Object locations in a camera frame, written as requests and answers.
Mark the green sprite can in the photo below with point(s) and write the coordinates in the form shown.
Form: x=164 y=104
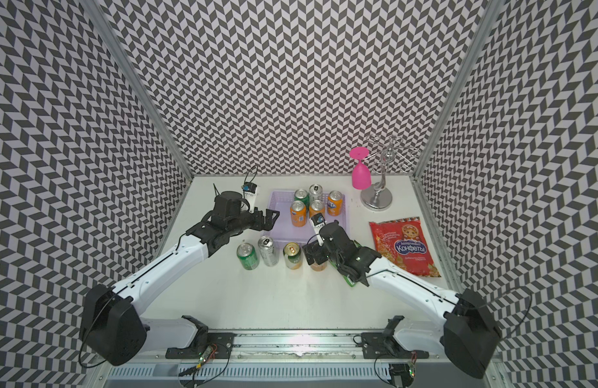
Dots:
x=303 y=196
x=247 y=256

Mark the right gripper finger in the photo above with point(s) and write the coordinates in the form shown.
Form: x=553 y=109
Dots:
x=312 y=253
x=323 y=255

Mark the pink plastic wine glass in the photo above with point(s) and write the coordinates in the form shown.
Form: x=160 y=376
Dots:
x=361 y=177

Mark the black mounting plate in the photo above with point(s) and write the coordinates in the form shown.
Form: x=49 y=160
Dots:
x=211 y=345
x=375 y=345

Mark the green Sprite can back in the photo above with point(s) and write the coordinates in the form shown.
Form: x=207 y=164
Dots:
x=303 y=196

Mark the red candy bag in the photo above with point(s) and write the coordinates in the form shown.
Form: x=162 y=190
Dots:
x=404 y=244

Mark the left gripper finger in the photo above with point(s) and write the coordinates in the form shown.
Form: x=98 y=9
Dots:
x=262 y=224
x=265 y=215

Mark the lilac plastic basket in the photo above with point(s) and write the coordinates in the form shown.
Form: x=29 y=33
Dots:
x=285 y=232

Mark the green gold can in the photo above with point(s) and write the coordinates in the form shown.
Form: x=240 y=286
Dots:
x=293 y=255

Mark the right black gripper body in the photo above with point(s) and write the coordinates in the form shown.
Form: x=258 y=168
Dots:
x=334 y=256

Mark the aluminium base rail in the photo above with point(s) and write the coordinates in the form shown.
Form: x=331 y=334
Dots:
x=292 y=358

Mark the green snack packet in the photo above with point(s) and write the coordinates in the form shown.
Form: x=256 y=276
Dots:
x=348 y=280

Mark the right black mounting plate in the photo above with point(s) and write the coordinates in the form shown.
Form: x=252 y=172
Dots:
x=375 y=345

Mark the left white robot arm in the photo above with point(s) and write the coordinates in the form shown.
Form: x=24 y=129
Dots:
x=112 y=323

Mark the white Monster can back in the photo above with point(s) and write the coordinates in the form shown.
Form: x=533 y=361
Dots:
x=315 y=192

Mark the orange fanta can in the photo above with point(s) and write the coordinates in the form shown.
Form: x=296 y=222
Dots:
x=316 y=207
x=319 y=267
x=335 y=203
x=298 y=212

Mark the green Sprite can front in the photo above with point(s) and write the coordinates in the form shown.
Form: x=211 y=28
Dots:
x=247 y=256

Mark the white monster can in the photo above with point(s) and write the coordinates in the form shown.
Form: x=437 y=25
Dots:
x=268 y=252
x=315 y=192

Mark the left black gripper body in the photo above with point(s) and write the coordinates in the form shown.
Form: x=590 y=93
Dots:
x=234 y=225

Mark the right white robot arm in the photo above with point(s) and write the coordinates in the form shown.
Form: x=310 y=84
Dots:
x=460 y=325

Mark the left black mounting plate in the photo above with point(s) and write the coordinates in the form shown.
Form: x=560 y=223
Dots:
x=211 y=345

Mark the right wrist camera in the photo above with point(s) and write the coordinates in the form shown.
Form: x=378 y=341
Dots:
x=318 y=222

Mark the chrome glass holder stand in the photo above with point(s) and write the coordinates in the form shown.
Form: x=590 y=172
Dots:
x=378 y=197

